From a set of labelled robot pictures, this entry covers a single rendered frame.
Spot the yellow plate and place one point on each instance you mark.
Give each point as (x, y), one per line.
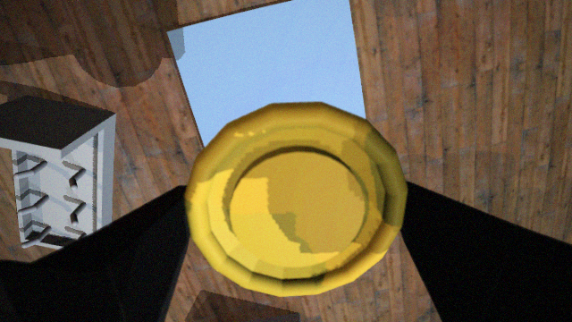
(295, 198)

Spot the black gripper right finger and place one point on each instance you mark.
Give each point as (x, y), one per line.
(479, 268)

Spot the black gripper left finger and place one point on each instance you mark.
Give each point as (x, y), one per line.
(126, 271)

